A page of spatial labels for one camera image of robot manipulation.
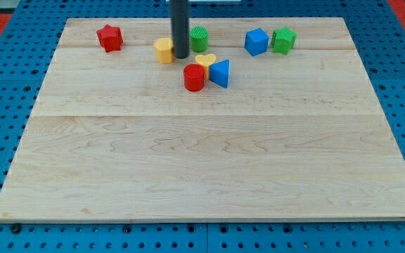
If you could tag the blue cube block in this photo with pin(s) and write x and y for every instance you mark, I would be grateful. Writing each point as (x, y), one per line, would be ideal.
(256, 41)

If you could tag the red cylinder block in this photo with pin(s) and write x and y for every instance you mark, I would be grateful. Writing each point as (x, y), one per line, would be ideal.
(194, 77)

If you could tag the blue triangle block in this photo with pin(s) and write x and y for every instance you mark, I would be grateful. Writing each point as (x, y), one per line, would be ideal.
(219, 73)

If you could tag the light wooden board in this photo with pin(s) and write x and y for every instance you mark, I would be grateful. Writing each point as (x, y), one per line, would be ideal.
(116, 138)

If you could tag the yellow heart block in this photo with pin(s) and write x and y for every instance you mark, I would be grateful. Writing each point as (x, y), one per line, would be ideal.
(205, 61)

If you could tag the green cylinder block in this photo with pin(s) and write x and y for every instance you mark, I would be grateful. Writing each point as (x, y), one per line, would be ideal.
(199, 39)

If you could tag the green star block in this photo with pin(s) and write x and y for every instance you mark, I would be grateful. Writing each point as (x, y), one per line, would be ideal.
(283, 40)

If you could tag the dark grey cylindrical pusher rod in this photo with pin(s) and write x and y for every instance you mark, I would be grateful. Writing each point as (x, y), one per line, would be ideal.
(179, 18)

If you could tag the red star block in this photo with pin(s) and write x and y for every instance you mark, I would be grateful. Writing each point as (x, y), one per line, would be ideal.
(110, 38)

